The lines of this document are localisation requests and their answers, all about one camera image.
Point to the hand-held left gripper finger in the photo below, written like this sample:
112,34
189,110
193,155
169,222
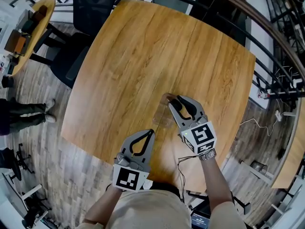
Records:
127,143
152,147

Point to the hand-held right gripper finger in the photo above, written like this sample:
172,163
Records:
199,108
178,118

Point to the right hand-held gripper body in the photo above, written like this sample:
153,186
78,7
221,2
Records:
200,137

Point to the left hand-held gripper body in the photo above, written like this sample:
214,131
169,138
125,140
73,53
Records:
126,178

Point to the wooden desk with white legs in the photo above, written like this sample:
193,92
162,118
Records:
290,161

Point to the round wooden table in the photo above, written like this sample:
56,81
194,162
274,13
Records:
41,25

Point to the clear plastic container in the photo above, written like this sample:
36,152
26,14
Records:
164,114

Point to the silver wristwatch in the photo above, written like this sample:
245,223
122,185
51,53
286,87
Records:
207,155

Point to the brown box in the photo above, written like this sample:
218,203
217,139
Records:
15,42

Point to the dark screen device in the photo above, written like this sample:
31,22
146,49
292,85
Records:
200,221

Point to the black mesh office chair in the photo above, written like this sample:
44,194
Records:
78,46

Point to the person's beige shirt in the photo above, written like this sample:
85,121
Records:
152,211

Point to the white power strip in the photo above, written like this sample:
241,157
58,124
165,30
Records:
278,115

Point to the wooden square table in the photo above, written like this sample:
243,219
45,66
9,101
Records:
267,25

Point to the person's right forearm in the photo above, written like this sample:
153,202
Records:
215,180

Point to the bottle with red label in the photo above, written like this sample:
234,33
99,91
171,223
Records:
263,95

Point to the person's left forearm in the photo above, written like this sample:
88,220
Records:
102,204

